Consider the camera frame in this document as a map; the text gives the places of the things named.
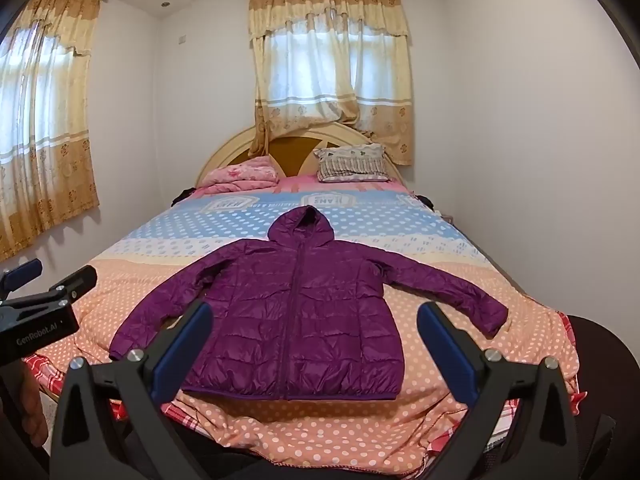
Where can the dark object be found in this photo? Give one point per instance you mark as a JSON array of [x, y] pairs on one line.
[[432, 204]]

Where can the cream wooden headboard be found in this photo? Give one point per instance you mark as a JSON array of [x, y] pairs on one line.
[[230, 152]]

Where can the black chair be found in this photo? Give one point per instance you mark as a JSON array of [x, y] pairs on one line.
[[607, 375]]

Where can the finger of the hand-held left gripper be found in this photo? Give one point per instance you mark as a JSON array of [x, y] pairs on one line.
[[77, 282], [22, 271]]

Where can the dark cloth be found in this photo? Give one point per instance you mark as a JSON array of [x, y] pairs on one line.
[[182, 196]]

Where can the pink folded blanket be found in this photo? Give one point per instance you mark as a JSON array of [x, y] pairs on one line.
[[240, 176]]

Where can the striped grey pillow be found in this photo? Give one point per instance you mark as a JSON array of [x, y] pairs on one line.
[[352, 162]]

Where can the beige floral window curtain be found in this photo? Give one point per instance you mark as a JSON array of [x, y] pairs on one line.
[[330, 70], [45, 110]]

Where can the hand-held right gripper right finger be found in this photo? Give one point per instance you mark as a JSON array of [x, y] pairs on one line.
[[446, 347]]

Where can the red checked bedsheet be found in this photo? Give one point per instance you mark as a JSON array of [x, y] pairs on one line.
[[45, 367]]

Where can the polka dot bed sheet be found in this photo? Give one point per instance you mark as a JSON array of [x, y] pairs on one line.
[[350, 230]]

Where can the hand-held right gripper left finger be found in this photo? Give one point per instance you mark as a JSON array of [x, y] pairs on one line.
[[184, 352]]

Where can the purple hooded puffer jacket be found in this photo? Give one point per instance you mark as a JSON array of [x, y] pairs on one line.
[[325, 310]]

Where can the person's left hand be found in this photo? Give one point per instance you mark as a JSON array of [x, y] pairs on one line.
[[36, 405]]

